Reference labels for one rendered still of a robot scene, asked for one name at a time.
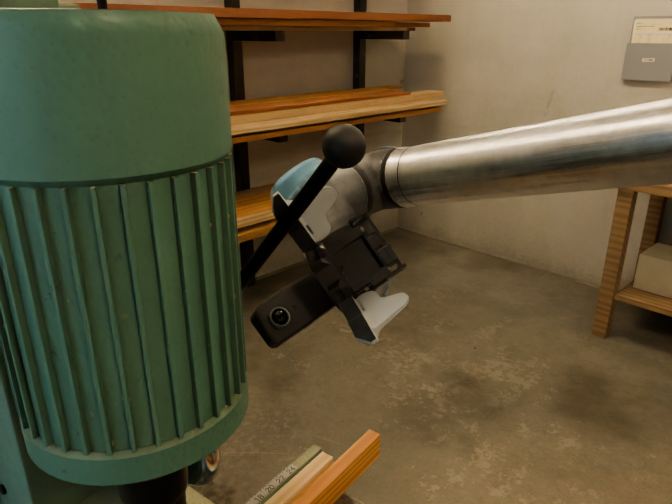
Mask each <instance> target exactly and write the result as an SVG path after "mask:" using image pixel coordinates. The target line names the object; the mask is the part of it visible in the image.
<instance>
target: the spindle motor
mask: <svg viewBox="0 0 672 504"><path fill-rule="evenodd" d="M231 149H232V136H231V120H230V105H229V90H228V75H227V60H226V45H225V33H224V32H223V30H222V28H221V26H220V24H219V23H218V21H217V19H216V17H215V15H214V14H208V13H194V12H179V11H160V10H130V9H77V8H0V343H1V347H2V351H3V355H4V359H5V363H6V367H7V371H8V376H9V380H10V384H11V388H12V392H13V396H14V400H15V404H16V408H17V412H18V416H19V421H20V425H21V429H22V433H23V437H24V441H25V445H26V449H27V453H28V454H29V456H30V458H31V460H32V461H33V462H34V463H35V464H36V465H37V466H38V467H39V468H40V469H41V470H43V471H44V472H46V473H47V474H49V475H51V476H54V477H56V478H58V479H61V480H64V481H68V482H71V483H77V484H84V485H97V486H109V485H123V484H130V483H137V482H142V481H146V480H150V479H155V478H158V477H161V476H164V475H167V474H170V473H173V472H175V471H178V470H180V469H183V468H185V467H187V466H189V465H191V464H193V463H195V462H197V461H199V460H201V459H202V458H204V457H205V456H207V455H209V454H210V453H212V452H213V451H215V450H216V449H217V448H218V447H220V446H221V445H222V444H223V443H224V442H226V441H227V440H228V438H229V437H230V436H231V435H232V434H233V433H234V432H235V431H236V429H237V428H238V427H239V425H240V424H241V422H242V420H243V419H244V417H245V414H246V411H247V408H248V402H249V392H248V377H247V364H246V349H245V334H244V319H243V304H242V289H241V274H240V259H239V244H238V229H237V214H236V199H235V184H234V169H233V154H232V153H230V151H231Z"/></svg>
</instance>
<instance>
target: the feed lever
mask: <svg viewBox="0 0 672 504"><path fill-rule="evenodd" d="M322 152H323V155H324V157H325V158H324V159H323V160H322V162H321V163H320V164H319V166H318V167H317V168H316V170H315V171H314V173H313V174H312V175H311V177H310V178H309V179H308V181H307V182H306V183H305V185H304V186H303V187H302V189H301V190H300V191H299V193H298V194H297V195H296V197H295V198H294V199H293V201H292V202H291V204H290V205H289V206H288V208H287V209H286V210H285V212H284V213H283V214H282V216H281V217H280V218H279V220H278V221H277V222H276V224H275V225H274V226H273V228H272V229H271V230H270V232H269V233H268V234H267V236H266V237H265V239H264V240H263V241H262V243H261V244H260V245H259V247H258V248H257V249H256V251H255V252H254V253H253V255H252V256H251V257H250V259H249V260H248V261H247V263H246V264H245V265H244V267H243V268H242V270H241V271H240V274H241V289H242V291H243V290H244V289H245V287H246V286H247V285H248V284H249V282H250V281H251V280H252V278H253V277H254V276H255V275H256V273H257V272H258V271H259V269H260V268H261V267H262V266H263V264H264V263H265V262H266V260H267V259H268V258H269V257H270V255H271V254H272V253H273V252H274V250H275V249H276V248H277V246H278V245H279V244H280V243H281V241H282V240H283V239H284V237H285V236H286V235H287V234H288V232H289V231H290V230H291V228H292V227H293V226H294V225H295V223H296V222H297V221H298V219H299V218H300V217H301V216H302V214H303V213H304V212H305V210H306V209H307V208H308V207H309V205H310V204H311V203H312V201H313V200H314V199H315V198H316V196H317V195H318V194H319V192H320V191H321V190H322V189H323V187H324V186H325V185H326V183H327V182H328V181H329V180H330V178H331V177H332V176H333V174H334V173H335V172H336V171H337V169H338V168H340V169H348V168H352V167H354V166H356V165H357V164H358V163H359V162H361V160H362V159H363V157H364V155H365V152H366V140H365V137H364V135H363V134H362V132H361V131H360V130H359V129H358V128H357V127H355V126H353V125H350V124H338V125H335V126H333V127H332V128H330V129H329V130H328V131H327V132H326V134H325V136H324V138H323V141H322Z"/></svg>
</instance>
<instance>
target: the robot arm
mask: <svg viewBox="0 0 672 504"><path fill-rule="evenodd" d="M321 162H322V160H320V159H319V158H316V157H315V158H310V159H307V160H305V161H303V162H301V163H299V164H298V165H296V166H295V167H293V168H292V169H290V170H289V171H288V172H286V173H285V174H284V175H283V176H282V177H281V178H280V179H279V180H278V181H277V182H276V183H275V185H274V186H273V187H272V190H271V199H272V214H273V215H274V216H275V218H276V219H277V220H279V218H280V217H281V216H282V214H283V213H284V212H285V210H286V209H287V208H288V206H289V205H290V204H291V202H292V201H293V199H294V198H295V197H296V195H297V194H298V193H299V191H300V190H301V189H302V187H303V186H304V185H305V183H306V182H307V181H308V179H309V178H310V177H311V175H312V174H313V173H314V171H315V170H316V168H317V167H318V166H319V164H320V163H321ZM661 184H672V98H669V99H664V100H658V101H653V102H648V103H642V104H637V105H631V106H626V107H621V108H615V109H610V110H605V111H599V112H594V113H589V114H583V115H578V116H572V117H567V118H562V119H556V120H551V121H546V122H540V123H535V124H530V125H524V126H519V127H513V128H508V129H503V130H497V131H492V132H487V133H481V134H476V135H470V136H465V137H460V138H454V139H449V140H444V141H438V142H433V143H428V144H422V145H417V146H411V147H381V148H378V149H375V150H373V151H372V152H370V153H367V154H365V155H364V157H363V159H362V160H361V162H359V163H358V164H357V165H356V166H354V167H352V168H348V169H340V168H338V169H337V171H336V172H335V173H334V174H333V176H332V177H331V178H330V180H329V181H328V182H327V183H326V185H325V186H324V187H323V189H322V190H321V191H320V192H319V194H318V195H317V196H316V198H315V199H314V200H313V201H312V203H311V204H310V205H309V207H308V208H307V209H306V210H305V212H304V213H303V214H302V216H301V217H300V218H299V219H298V221H297V222H296V223H295V225H294V226H293V227H292V228H291V230H290V231H289V232H288V233H289V235H290V236H291V237H292V238H293V240H294V241H295V242H296V244H297V245H298V247H299V248H300V249H301V250H302V252H303V254H302V255H303V257H304V259H305V261H306V262H307V264H308V265H309V267H310V268H311V270H312V271H311V272H310V273H308V274H307V275H305V276H304V277H302V278H301V279H299V280H297V281H296V282H294V283H293V284H291V285H290V286H288V287H287V288H285V289H283V290H282V291H280V292H279V293H277V294H276V295H274V296H273V297H271V298H269V299H268V300H266V301H265V302H263V303H262V304H260V305H259V306H257V308H256V309H255V311H254V312H253V313H252V315H251V317H250V321H251V323H252V325H253V326H254V327H255V329H256V330H257V332H258V333H259V334H260V336H261V337H262V338H263V340H264V341H265V343H266V344H267V345H268V346H269V347H270V348H277V347H279V346H281V345H282V344H283V343H285V342H286V341H288V340H289V339H290V338H292V337H293V336H295V335H296V334H298V333H299V332H300V331H302V330H303V329H306V328H307V327H308V326H310V325H311V324H312V323H313V322H315V321H316V320H318V319H319V318H320V317H322V316H323V315H324V314H326V313H327V312H329V311H330V310H331V309H333V308H334V307H337V308H338V309H339V310H340V311H341V312H342V313H343V314H344V316H345V318H346V320H347V321H348V325H349V326H350V328H351V330H352V332H353V334H354V336H355V338H356V340H357V341H359V342H363V343H366V344H370V345H373V344H375V343H376V342H378V341H379V339H378V334H379V332H380V330H381V329H382V328H383V327H384V326H385V325H386V324H387V323H388V322H389V321H390V320H392V319H393V318H394V317H395V316H396V315H397V314H398V313H399V312H400V311H401V310H402V309H403V308H405V306H406V305H407V304H408V302H409V296H408V295H407V294H406V293H404V292H401V293H397V294H394V295H390V296H387V297H385V296H386V294H387V292H388V290H389V287H390V282H391V278H393V277H394V276H396V275H397V274H399V273H400V272H402V271H403V270H405V268H406V266H407V265H406V264H405V263H404V264H403V265H402V263H401V262H400V260H399V258H398V256H397V255H396V253H395V252H394V251H393V249H392V246H391V245H390V244H388V243H387V242H386V240H385V239H384V237H383V236H382V235H381V233H380V232H379V230H378V229H377V227H376V226H375V224H374V223H373V222H372V220H371V219H370V216H369V215H371V214H374V213H376V212H378V211H381V210H385V209H395V208H405V207H406V208H408V207H413V206H415V205H424V204H436V203H448V202H459V201H471V200H483V199H495V198H507V197H519V196H531V195H542V194H554V193H566V192H578V191H590V190H602V189H613V188H625V187H637V186H649V185H661ZM395 264H397V269H395V270H394V271H392V268H391V267H392V266H393V265H395ZM364 310H365V311H364Z"/></svg>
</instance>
